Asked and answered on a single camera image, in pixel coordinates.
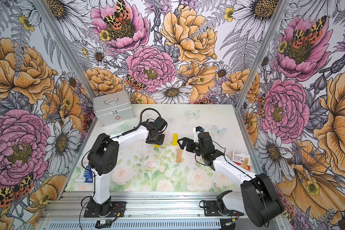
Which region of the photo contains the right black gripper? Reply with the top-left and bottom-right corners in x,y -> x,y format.
177,137 -> 206,156

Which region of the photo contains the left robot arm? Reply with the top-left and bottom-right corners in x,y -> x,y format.
84,117 -> 167,218

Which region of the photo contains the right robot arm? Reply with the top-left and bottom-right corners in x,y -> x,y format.
177,129 -> 285,227

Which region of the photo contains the natural wooden block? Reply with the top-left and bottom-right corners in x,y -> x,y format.
175,149 -> 183,163

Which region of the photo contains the silver metal case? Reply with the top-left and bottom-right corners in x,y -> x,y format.
93,91 -> 135,126

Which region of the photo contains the red bandage box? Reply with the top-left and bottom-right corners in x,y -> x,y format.
232,151 -> 251,171

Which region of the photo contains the blue tissue packet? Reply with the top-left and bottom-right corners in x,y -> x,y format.
83,165 -> 94,183

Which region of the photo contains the small green circuit board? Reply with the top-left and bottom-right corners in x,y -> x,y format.
94,219 -> 112,229

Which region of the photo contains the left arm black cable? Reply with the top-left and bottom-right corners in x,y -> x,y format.
114,108 -> 163,136

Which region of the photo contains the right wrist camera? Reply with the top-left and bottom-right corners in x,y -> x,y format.
193,126 -> 204,142

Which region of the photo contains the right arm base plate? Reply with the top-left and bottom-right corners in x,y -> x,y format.
199,200 -> 244,218

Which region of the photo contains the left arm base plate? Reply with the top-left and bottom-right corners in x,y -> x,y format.
83,200 -> 127,218

